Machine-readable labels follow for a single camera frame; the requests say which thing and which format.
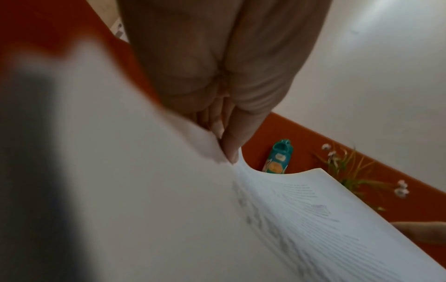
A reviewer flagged green plant with white flowers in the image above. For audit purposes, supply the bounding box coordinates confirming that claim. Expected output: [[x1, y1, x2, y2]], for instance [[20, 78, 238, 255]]
[[314, 143, 410, 213]]

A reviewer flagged teal printed bottle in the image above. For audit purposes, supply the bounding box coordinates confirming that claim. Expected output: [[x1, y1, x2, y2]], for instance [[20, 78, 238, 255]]
[[262, 139, 294, 176]]

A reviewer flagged person's right hand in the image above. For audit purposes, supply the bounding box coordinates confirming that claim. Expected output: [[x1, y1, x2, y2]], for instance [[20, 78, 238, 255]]
[[390, 221, 446, 244]]

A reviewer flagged white book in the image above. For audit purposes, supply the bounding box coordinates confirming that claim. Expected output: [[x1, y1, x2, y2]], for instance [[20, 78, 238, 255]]
[[0, 38, 446, 282]]

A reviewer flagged person's left hand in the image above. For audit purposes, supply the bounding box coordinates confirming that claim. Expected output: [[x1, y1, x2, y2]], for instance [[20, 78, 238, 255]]
[[117, 0, 332, 165]]

